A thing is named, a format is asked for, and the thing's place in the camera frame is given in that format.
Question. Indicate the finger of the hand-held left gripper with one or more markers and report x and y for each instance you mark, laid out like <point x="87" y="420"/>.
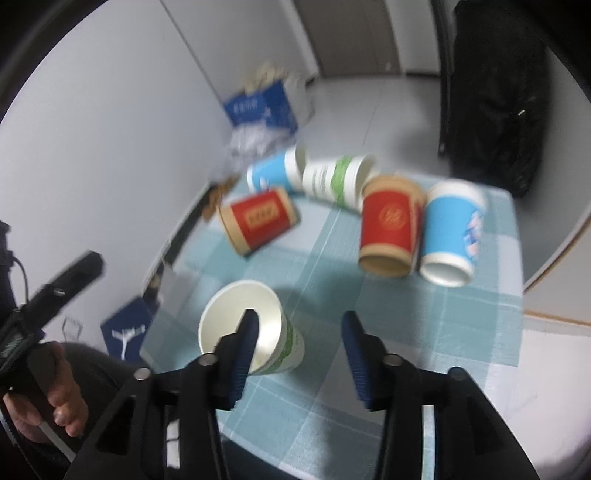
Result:
<point x="69" y="281"/>

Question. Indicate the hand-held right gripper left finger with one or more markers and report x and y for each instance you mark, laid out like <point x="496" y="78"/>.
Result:
<point x="244" y="344"/>

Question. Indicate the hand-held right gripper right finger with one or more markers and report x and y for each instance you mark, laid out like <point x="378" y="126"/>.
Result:
<point x="358" y="360"/>

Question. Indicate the white cup green band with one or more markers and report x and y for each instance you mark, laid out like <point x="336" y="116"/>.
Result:
<point x="221" y="314"/>
<point x="332" y="182"/>

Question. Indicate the red cup rectangular gold label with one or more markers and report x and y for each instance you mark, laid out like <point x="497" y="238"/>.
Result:
<point x="258" y="217"/>

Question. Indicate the red cup round gold emblem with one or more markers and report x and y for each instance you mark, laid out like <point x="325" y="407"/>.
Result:
<point x="390" y="221"/>

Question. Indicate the blue cup patterned print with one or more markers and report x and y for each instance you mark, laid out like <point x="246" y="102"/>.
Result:
<point x="450" y="230"/>

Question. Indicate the plain blue and white cup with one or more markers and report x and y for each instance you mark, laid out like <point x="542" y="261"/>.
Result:
<point x="268" y="173"/>

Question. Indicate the person's left hand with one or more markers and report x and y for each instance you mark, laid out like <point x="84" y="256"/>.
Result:
<point x="55" y="387"/>

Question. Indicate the person's dark trouser leg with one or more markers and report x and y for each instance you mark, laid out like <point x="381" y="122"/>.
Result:
<point x="106" y="369"/>

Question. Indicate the blue plaid tablecloth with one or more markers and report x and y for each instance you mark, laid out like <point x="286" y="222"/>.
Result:
<point x="323" y="267"/>

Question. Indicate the brown patterned item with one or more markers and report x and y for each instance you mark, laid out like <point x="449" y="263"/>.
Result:
<point x="219" y="198"/>

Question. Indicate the white plastic bag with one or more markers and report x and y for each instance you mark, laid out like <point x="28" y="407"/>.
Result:
<point x="251" y="141"/>

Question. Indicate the blue paper bag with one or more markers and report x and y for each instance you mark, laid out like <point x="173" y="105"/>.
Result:
<point x="261" y="108"/>

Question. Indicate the black luggage bag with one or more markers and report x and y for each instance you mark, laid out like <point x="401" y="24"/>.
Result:
<point x="494" y="92"/>

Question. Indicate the grey door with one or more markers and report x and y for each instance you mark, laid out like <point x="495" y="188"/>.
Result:
<point x="351" y="37"/>

